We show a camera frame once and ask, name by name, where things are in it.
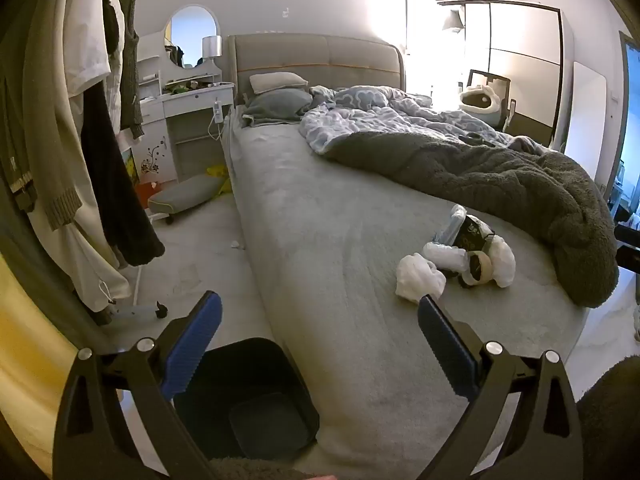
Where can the blue patterned duvet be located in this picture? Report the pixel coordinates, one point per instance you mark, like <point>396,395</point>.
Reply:
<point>360,120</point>

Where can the silver table lamp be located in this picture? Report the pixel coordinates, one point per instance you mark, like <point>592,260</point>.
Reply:
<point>211,46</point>

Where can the white t-shirt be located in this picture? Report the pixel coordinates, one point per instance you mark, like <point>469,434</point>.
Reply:
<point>87,35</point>

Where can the grey bed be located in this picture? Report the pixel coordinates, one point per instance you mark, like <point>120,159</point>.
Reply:
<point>325,260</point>

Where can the striped olive sweater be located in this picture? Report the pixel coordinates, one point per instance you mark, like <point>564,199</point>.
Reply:
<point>15,135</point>

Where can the dark fleece clothing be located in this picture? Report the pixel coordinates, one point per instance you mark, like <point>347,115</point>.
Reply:
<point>610,420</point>

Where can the grey pillow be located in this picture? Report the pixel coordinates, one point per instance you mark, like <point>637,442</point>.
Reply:
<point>275,107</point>

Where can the yellow cloth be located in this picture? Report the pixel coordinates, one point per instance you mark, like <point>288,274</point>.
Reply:
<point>217,172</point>

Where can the white vanity table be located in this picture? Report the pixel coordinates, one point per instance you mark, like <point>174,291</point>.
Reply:
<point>190,102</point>

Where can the white power strip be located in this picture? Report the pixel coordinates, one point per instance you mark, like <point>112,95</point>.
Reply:
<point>218,110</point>

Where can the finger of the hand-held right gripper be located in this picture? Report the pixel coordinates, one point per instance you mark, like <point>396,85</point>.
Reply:
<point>629,231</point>
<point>630,255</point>

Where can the olive knit cardigan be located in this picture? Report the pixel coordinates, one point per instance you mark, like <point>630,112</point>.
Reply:
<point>50,110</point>

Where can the white cat bed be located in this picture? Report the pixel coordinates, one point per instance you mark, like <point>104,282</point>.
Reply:
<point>477,102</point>

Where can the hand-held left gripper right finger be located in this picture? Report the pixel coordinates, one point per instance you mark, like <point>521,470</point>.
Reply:
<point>445,350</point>

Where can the dark green knit sweater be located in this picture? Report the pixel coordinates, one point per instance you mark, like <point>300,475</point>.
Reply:
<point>131,60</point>

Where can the white wardrobe with dark frame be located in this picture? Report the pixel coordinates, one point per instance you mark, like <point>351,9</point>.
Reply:
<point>520,35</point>

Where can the black trash bin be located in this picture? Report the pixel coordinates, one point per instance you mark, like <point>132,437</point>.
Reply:
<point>240,360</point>

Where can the grey footstool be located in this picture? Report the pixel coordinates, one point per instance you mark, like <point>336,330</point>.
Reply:
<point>185,195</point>

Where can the black snack packet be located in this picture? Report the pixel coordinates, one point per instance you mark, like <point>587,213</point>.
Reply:
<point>471,232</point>

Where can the grey upholstered headboard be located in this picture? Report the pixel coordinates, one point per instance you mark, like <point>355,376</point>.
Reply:
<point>320,52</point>

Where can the beige pillow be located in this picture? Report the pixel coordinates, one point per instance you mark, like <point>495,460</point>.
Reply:
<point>277,82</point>

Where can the black hanging garment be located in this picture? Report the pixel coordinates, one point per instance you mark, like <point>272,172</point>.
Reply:
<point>120,200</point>

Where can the orange container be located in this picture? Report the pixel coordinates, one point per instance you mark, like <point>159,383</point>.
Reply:
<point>145,194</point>

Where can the yellow picture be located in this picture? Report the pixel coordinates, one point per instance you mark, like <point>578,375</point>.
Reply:
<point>130,165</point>

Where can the clothes rack base with caster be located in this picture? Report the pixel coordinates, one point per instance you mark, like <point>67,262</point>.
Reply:
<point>161,311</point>

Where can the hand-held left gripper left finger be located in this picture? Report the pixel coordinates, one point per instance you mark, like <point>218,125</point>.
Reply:
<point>195,350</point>

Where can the clear plastic wrapper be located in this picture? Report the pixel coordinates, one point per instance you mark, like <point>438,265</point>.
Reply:
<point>450,225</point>

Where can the brown tape roll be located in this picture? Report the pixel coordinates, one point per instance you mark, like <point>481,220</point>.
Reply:
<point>466,265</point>

